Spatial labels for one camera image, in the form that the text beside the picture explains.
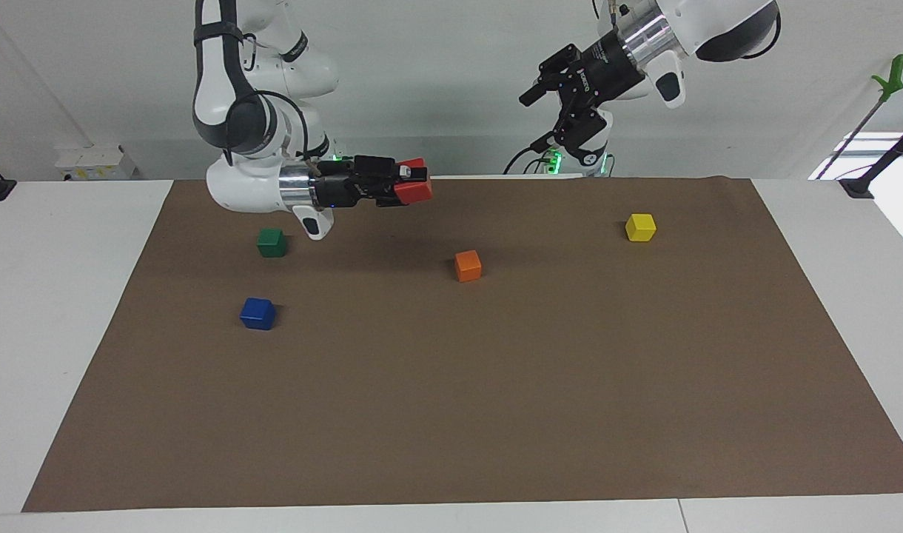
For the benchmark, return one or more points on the black pole with clamp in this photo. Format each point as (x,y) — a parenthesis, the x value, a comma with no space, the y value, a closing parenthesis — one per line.
(855,186)

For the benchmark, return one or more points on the blue wooden block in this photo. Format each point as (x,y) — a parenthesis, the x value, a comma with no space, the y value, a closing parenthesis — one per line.
(257,314)

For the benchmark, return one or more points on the red wooden block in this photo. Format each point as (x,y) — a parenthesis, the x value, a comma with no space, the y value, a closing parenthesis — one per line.
(414,194)

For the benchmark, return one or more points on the brown table mat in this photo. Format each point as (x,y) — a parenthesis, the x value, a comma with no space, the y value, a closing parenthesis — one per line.
(451,385)

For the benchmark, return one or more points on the orange wooden block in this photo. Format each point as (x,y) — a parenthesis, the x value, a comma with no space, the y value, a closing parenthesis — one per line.
(468,266)

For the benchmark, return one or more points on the white wall socket box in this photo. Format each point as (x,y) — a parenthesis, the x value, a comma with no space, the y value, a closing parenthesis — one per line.
(96,163)

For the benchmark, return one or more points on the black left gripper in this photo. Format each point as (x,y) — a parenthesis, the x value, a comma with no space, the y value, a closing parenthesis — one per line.
(607,66)

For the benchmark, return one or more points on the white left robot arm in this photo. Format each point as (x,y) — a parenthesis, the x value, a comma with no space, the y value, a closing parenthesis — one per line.
(718,22)

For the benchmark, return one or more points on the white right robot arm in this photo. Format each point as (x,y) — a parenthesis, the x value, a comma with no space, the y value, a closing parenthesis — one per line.
(237,111)

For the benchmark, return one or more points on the yellow wooden block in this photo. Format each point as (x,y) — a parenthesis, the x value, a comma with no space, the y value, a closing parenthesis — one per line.
(641,228)

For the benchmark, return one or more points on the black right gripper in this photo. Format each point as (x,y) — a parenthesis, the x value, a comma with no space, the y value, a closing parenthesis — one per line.
(340,191)

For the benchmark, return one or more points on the green wooden block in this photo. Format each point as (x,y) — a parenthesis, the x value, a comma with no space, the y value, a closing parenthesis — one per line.
(272,243)

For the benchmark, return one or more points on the green tipped metal rod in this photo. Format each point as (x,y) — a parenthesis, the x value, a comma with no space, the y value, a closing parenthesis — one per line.
(894,78)

